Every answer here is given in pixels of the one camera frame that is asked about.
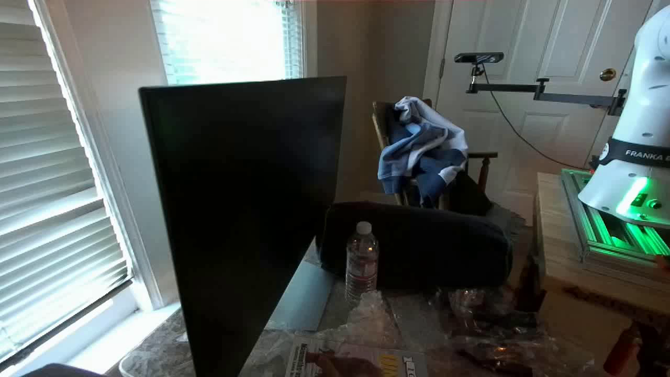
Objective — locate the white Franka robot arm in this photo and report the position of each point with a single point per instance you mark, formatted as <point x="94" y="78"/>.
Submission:
<point x="642" y="132"/>

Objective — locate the clear plastic water bottle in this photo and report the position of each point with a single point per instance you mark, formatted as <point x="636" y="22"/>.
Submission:
<point x="361" y="261"/>

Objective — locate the black flat tv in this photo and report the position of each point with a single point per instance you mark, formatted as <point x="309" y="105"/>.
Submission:
<point x="243" y="209"/>

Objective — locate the blue and white cloth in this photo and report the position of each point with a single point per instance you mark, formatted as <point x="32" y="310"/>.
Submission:
<point x="422" y="149"/>

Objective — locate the yellow and grey book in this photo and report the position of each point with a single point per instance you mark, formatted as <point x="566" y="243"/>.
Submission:
<point x="389" y="363"/>

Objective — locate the bright white window blind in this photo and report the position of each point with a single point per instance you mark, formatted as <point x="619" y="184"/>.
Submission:
<point x="222" y="38"/>

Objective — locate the light wooden robot stand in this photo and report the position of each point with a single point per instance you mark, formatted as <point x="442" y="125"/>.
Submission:
<point x="557" y="258"/>

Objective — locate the white panel door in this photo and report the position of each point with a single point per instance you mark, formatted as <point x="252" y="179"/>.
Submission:
<point x="552" y="49"/>

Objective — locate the clear round bowl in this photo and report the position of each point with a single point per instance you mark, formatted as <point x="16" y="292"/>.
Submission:
<point x="135" y="364"/>

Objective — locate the wide white window blind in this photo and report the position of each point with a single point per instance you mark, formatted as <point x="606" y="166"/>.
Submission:
<point x="49" y="209"/>

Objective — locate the brass door knob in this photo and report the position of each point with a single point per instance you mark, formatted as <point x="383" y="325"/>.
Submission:
<point x="607" y="73"/>

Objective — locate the black stereo camera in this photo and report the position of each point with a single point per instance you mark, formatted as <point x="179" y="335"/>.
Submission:
<point x="478" y="56"/>

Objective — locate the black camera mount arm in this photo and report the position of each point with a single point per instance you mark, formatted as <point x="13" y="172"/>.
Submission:
<point x="557" y="95"/>

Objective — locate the green lit metal base rail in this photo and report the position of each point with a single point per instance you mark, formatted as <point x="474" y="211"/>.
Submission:
<point x="614" y="233"/>

